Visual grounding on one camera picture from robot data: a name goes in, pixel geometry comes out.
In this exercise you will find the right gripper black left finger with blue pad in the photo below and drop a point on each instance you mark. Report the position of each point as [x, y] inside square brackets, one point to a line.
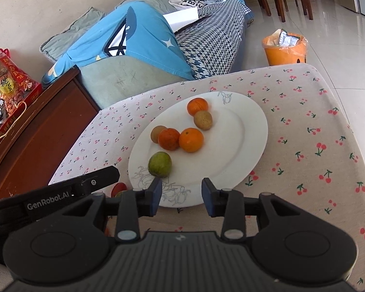
[134, 204]

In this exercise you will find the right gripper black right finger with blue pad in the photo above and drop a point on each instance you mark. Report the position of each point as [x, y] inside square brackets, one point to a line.
[226, 203]

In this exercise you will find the green round fruit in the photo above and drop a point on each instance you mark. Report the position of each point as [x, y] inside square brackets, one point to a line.
[160, 165]

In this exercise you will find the white plate with flower drawing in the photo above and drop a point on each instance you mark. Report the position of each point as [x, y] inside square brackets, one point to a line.
[232, 148]

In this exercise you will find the large orange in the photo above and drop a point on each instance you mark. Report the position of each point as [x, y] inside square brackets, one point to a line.
[196, 105]
[191, 140]

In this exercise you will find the small orange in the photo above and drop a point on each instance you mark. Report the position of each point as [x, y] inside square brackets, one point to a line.
[168, 139]

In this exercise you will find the brown kiwi back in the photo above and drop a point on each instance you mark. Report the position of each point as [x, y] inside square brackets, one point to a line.
[155, 133]

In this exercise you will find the brown kiwi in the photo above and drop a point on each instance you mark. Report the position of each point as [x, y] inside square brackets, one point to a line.
[203, 120]
[155, 133]

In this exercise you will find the brown kiwi front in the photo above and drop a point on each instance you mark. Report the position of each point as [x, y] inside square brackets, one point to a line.
[203, 120]

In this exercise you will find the green fruit from plate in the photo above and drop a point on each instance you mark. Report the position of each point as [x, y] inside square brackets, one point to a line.
[119, 194]

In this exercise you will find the dark wooden side cabinet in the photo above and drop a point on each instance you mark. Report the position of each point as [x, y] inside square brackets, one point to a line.
[34, 147]

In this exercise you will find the cherry print tablecloth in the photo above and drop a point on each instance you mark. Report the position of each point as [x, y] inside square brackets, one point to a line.
[311, 159]

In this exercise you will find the red snack gift bag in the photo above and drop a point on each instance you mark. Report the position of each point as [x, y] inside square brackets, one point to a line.
[17, 92]

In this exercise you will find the green sofa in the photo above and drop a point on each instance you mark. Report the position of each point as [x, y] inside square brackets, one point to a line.
[114, 79]

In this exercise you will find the houndstooth sofa cover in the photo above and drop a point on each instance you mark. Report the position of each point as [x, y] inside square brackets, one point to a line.
[215, 44]

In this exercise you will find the orange waste bin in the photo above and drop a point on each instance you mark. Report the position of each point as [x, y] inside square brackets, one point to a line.
[283, 47]

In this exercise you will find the grey green cushion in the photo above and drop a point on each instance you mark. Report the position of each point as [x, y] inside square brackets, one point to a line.
[58, 44]

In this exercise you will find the blue blanket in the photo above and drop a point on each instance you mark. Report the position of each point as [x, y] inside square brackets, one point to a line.
[135, 30]

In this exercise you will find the white paper on sofa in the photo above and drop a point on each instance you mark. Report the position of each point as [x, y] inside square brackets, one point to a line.
[180, 19]

